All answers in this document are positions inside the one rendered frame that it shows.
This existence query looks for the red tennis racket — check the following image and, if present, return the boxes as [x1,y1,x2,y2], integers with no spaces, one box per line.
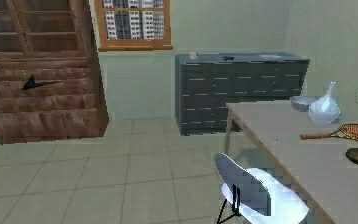
[299,122,358,144]

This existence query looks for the dark grey chest of drawers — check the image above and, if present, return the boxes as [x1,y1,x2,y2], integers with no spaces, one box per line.
[174,51,311,137]

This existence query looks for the wooden framed window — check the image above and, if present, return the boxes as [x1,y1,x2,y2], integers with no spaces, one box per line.
[94,0,174,52]

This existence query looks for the grey bowl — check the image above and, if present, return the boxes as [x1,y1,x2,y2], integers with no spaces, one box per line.
[290,95,321,112]

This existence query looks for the pale blue glass vase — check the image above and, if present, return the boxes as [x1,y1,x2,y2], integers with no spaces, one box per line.
[308,81,342,125]

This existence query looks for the grey table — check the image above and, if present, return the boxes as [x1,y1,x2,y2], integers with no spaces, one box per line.
[223,100,358,224]

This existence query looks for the white and grey chair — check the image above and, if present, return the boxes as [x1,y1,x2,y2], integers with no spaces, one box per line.
[213,152,311,224]

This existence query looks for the black pointed object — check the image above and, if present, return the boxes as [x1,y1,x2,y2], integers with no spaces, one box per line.
[21,74,64,91]

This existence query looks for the brown wooden shelf cabinet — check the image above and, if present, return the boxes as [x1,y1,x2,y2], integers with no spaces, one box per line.
[0,0,110,145]

